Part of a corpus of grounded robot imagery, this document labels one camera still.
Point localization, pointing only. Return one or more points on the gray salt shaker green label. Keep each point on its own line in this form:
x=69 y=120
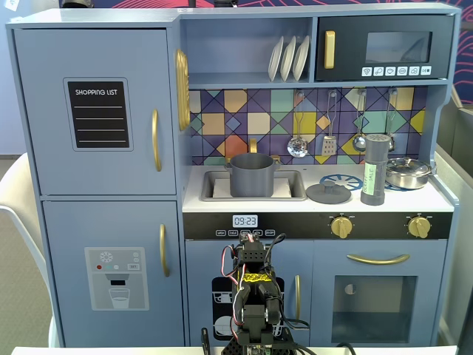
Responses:
x=380 y=155

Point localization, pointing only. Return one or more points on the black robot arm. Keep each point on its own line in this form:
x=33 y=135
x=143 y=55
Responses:
x=251 y=255

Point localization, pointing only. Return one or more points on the gray printed cooking pot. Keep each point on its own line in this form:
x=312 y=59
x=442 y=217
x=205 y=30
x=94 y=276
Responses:
x=251 y=177

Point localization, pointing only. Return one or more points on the gray toy sink basin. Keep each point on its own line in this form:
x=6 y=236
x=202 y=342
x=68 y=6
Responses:
x=207 y=185

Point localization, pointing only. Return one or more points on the gold toy faucet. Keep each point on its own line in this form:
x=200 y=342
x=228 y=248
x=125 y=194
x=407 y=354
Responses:
x=253 y=145

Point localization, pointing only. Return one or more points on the digital clock display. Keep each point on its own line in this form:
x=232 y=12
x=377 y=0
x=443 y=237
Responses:
x=245 y=221

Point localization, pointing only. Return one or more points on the metal slotted skimmer spoon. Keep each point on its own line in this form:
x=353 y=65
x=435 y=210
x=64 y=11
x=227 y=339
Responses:
x=297 y=147

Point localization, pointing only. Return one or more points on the gray round pot lid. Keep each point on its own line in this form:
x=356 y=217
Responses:
x=321 y=194

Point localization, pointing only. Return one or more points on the blue dishwasher door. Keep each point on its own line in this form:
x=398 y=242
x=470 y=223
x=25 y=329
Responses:
x=199 y=266

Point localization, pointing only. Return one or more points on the metal slotted spatula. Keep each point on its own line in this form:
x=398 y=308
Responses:
x=329 y=146

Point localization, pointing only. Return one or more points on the gold stove knob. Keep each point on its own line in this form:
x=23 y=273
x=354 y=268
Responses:
x=340 y=226
x=418 y=226

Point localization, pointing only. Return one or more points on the white toy plate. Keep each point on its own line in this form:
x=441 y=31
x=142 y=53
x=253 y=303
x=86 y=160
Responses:
x=287 y=61
x=275 y=61
x=301 y=59

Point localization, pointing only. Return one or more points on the blue oven door with window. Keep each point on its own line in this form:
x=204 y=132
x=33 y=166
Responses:
x=325 y=266

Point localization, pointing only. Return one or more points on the metal ladle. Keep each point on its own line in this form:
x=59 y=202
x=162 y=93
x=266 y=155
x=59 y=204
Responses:
x=358 y=142

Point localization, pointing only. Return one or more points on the blue wooden toy kitchen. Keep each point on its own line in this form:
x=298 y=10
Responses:
x=221 y=48

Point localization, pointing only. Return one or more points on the black shopping list board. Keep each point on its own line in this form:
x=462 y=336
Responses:
x=99 y=125

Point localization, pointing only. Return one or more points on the metal serving spoon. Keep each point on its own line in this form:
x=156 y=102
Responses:
x=391 y=144

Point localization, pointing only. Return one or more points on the black table clamp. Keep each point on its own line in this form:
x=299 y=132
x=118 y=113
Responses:
x=205 y=340

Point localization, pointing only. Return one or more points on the stainless steel pot with lid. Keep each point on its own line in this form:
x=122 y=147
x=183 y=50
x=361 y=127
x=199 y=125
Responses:
x=406 y=174

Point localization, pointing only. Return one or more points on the black object behind kitchen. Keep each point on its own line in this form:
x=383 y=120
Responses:
x=225 y=3

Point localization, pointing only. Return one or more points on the blue fridge door with dispenser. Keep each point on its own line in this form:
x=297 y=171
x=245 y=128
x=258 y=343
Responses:
x=66 y=229

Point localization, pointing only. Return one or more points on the large blue fridge door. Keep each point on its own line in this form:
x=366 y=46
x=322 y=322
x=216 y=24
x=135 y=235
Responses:
x=44 y=148

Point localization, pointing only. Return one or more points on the white chair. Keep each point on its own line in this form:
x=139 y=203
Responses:
x=18 y=185

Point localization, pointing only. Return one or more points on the dark round object behind kitchen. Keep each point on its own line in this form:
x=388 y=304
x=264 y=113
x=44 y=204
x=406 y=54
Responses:
x=75 y=3

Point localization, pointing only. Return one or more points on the gold toy wall phone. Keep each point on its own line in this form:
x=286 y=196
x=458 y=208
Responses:
x=182 y=92

